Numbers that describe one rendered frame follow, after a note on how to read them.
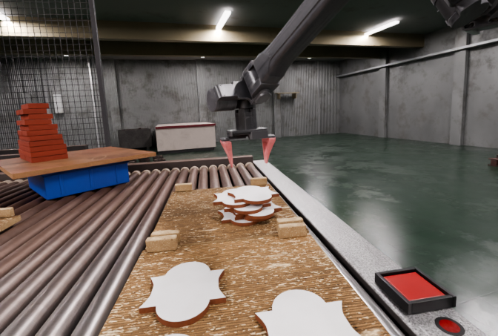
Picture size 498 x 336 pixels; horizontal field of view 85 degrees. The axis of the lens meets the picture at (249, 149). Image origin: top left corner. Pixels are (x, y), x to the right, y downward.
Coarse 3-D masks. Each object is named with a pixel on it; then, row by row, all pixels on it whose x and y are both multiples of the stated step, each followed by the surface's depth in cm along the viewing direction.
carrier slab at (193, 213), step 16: (176, 192) 94; (192, 192) 93; (208, 192) 92; (176, 208) 78; (192, 208) 77; (208, 208) 76; (288, 208) 74; (160, 224) 67; (176, 224) 67; (192, 224) 66; (208, 224) 66; (224, 224) 65; (256, 224) 64; (272, 224) 64; (192, 240) 58; (208, 240) 57; (224, 240) 57
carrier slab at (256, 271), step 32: (160, 256) 52; (192, 256) 51; (224, 256) 51; (256, 256) 50; (288, 256) 50; (320, 256) 49; (128, 288) 43; (224, 288) 42; (256, 288) 41; (288, 288) 41; (320, 288) 40; (352, 288) 40; (128, 320) 36; (224, 320) 35; (256, 320) 35; (352, 320) 34
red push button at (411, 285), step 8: (392, 280) 43; (400, 280) 42; (408, 280) 42; (416, 280) 42; (424, 280) 42; (400, 288) 41; (408, 288) 41; (416, 288) 41; (424, 288) 40; (432, 288) 40; (408, 296) 39; (416, 296) 39; (424, 296) 39; (432, 296) 39
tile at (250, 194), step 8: (232, 192) 71; (240, 192) 71; (248, 192) 71; (256, 192) 70; (264, 192) 70; (272, 192) 70; (240, 200) 66; (248, 200) 65; (256, 200) 64; (264, 200) 64
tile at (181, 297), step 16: (176, 272) 45; (192, 272) 44; (208, 272) 44; (224, 272) 45; (160, 288) 41; (176, 288) 41; (192, 288) 40; (208, 288) 40; (144, 304) 37; (160, 304) 37; (176, 304) 37; (192, 304) 37; (208, 304) 37; (160, 320) 35; (176, 320) 34; (192, 320) 35
